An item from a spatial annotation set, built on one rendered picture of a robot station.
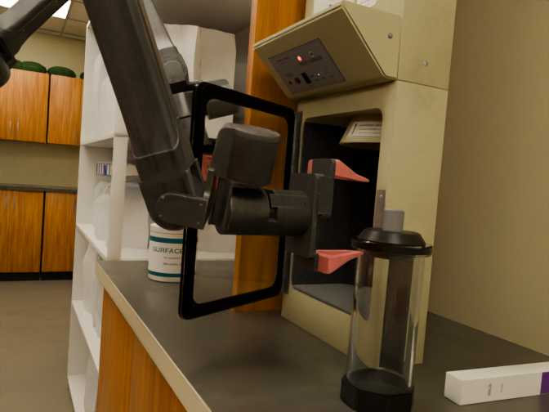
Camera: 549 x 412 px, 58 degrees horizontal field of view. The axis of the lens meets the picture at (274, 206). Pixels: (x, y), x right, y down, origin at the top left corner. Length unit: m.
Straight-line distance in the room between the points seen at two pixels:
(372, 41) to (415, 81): 0.10
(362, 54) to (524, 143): 0.50
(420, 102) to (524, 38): 0.45
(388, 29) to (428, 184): 0.26
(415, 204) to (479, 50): 0.57
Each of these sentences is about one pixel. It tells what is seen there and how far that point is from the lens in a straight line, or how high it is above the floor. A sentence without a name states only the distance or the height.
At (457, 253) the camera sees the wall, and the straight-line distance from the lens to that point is 1.30.
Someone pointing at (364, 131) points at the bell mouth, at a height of 1.34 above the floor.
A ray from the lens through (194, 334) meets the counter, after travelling 0.97.
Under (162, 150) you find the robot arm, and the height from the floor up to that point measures 1.26.
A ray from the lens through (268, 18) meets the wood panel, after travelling 1.16.
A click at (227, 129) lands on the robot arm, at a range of 0.55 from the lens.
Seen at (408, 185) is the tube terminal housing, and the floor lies 1.25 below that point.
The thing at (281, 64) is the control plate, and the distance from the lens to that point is 1.02.
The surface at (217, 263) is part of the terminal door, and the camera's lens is 0.91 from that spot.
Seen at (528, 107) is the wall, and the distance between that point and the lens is 1.21.
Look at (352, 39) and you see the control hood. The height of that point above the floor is 1.46.
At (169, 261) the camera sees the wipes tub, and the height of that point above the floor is 1.00.
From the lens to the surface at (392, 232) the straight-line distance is 0.67.
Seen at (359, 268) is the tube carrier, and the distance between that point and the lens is 0.69.
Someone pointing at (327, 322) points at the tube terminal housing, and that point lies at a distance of 0.97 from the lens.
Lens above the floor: 1.24
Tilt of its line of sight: 3 degrees down
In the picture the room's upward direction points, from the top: 4 degrees clockwise
